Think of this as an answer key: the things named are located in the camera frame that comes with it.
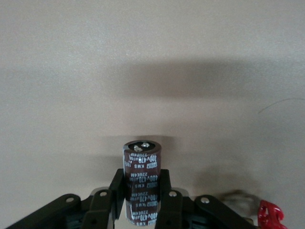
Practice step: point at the brass valve red handwheel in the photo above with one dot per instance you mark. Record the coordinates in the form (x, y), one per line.
(270, 214)

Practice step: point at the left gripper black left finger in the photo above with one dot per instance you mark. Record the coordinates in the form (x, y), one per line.
(95, 212)

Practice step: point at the brown table cover sheet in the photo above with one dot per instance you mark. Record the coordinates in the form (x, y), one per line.
(152, 47)

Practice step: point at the black connector block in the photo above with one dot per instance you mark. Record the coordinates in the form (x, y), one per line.
(143, 176)

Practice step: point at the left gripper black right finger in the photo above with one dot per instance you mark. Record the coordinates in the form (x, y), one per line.
(174, 212)

